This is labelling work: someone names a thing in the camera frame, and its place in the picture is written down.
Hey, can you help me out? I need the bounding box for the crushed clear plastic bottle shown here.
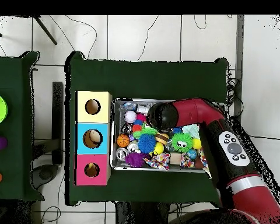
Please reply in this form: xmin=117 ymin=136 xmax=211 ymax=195
xmin=121 ymin=101 xmax=155 ymax=115

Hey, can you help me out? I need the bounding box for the blue fuzzy ball toy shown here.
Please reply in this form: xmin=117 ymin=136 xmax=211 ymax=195
xmin=137 ymin=133 xmax=158 ymax=154

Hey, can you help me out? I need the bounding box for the toy hamburger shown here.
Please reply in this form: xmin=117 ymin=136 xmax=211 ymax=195
xmin=155 ymin=132 xmax=170 ymax=145

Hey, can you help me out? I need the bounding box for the shallow clear mesh bin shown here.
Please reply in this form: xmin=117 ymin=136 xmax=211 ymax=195
xmin=110 ymin=98 xmax=226 ymax=174

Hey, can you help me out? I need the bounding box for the wooden box with three holes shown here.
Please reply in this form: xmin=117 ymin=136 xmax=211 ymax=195
xmin=73 ymin=90 xmax=113 ymax=187

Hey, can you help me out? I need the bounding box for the white dimpled ball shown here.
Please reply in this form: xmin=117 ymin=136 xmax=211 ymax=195
xmin=124 ymin=110 xmax=138 ymax=124

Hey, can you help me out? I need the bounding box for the small toy basketball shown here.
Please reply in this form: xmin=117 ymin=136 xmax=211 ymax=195
xmin=116 ymin=134 xmax=131 ymax=148

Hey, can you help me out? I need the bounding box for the purple spiky toy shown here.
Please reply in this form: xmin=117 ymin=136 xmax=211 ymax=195
xmin=124 ymin=151 xmax=147 ymax=168

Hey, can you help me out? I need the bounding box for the dark green tablecloth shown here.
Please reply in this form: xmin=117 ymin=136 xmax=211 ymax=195
xmin=0 ymin=51 xmax=46 ymax=202
xmin=64 ymin=51 xmax=230 ymax=208

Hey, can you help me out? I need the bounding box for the green fuzzy toy with eyes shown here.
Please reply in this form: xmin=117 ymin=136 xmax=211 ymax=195
xmin=171 ymin=132 xmax=194 ymax=153

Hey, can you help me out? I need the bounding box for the mint green cloth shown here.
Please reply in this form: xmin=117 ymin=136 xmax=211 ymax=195
xmin=181 ymin=124 xmax=201 ymax=138

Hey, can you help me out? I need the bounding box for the colourful dotted cloth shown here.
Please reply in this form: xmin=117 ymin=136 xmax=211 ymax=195
xmin=198 ymin=149 xmax=212 ymax=180

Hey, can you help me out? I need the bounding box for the black tripod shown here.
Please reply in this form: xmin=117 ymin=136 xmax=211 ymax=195
xmin=0 ymin=15 xmax=58 ymax=46

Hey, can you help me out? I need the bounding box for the thin black floor cable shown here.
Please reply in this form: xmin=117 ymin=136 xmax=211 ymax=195
xmin=65 ymin=15 xmax=98 ymax=60
xmin=193 ymin=15 xmax=208 ymax=30
xmin=136 ymin=15 xmax=160 ymax=62

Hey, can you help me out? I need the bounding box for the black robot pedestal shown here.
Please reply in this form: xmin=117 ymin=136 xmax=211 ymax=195
xmin=115 ymin=201 xmax=171 ymax=224

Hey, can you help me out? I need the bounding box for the black cable bundle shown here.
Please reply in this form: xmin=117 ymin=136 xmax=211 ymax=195
xmin=225 ymin=66 xmax=244 ymax=118

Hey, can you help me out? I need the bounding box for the grey floor cable cover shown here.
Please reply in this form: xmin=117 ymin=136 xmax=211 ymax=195
xmin=233 ymin=15 xmax=245 ymax=117

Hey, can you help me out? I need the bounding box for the black cable with connector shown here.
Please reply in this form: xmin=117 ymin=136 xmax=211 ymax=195
xmin=248 ymin=134 xmax=280 ymax=141

